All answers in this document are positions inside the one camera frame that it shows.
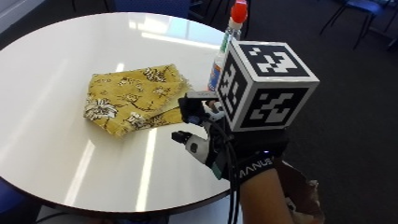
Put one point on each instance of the brown paper bag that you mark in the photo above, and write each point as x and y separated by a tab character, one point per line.
303	196

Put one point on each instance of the blue chair with black legs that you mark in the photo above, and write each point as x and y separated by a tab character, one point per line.
356	12
154	6

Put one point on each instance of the yellow floral cloth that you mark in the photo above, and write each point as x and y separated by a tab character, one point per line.
133	99

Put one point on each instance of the white cube with black markers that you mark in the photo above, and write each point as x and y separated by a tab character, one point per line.
270	90

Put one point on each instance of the clear bottle with orange cap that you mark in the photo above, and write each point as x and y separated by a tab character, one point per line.
224	59

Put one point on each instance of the white and black palm camera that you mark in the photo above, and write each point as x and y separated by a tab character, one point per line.
194	145

